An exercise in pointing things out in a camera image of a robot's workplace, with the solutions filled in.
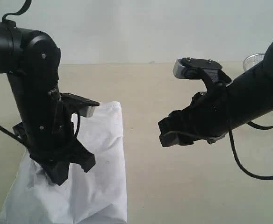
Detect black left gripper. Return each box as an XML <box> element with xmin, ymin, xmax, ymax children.
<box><xmin>13</xmin><ymin>93</ymin><xmax>96</xmax><ymax>186</ymax></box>

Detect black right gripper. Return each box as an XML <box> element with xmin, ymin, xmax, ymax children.
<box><xmin>158</xmin><ymin>91</ymin><xmax>230</xmax><ymax>147</ymax></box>

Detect white t-shirt red lettering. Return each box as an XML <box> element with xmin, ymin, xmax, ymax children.
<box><xmin>0</xmin><ymin>100</ymin><xmax>128</xmax><ymax>224</ymax></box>

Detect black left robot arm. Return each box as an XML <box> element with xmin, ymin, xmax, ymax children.
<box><xmin>0</xmin><ymin>21</ymin><xmax>99</xmax><ymax>185</ymax></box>

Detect metal wire mesh basket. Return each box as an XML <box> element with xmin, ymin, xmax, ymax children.
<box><xmin>242</xmin><ymin>53</ymin><xmax>273</xmax><ymax>81</ymax></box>

